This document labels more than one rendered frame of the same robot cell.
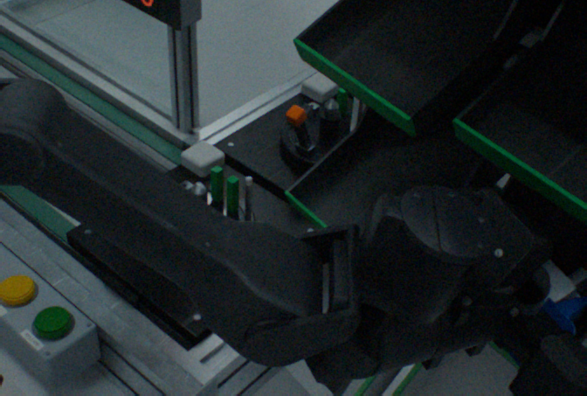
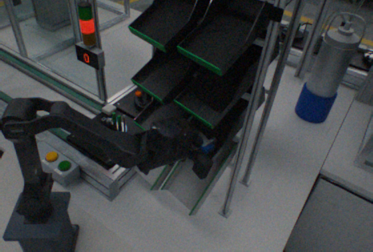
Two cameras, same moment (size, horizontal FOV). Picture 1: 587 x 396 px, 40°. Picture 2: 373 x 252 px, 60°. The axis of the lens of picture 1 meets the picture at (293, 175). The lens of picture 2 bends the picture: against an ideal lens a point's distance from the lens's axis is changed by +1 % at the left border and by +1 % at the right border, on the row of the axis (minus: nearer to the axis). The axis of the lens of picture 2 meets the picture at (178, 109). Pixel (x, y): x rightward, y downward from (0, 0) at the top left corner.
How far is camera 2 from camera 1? 0.28 m
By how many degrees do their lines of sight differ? 5
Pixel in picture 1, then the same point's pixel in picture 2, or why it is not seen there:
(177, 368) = (105, 176)
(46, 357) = (63, 176)
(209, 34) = (109, 64)
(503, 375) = not seen: hidden behind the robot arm
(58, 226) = (63, 135)
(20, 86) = (58, 103)
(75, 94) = (64, 90)
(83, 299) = (73, 157)
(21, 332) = (54, 169)
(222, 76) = (114, 79)
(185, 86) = (102, 86)
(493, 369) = not seen: hidden behind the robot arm
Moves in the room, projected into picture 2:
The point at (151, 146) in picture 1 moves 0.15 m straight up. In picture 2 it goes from (92, 106) to (87, 79)
